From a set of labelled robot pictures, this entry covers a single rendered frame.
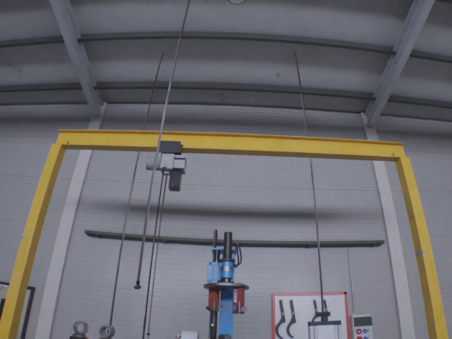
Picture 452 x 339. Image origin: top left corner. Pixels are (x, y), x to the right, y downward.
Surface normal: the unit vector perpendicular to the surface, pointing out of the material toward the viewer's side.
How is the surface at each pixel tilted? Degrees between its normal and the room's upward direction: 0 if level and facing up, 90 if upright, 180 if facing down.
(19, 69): 173
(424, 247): 90
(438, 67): 173
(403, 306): 90
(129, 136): 90
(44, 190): 90
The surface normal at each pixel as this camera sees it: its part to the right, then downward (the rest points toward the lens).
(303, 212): 0.02, -0.50
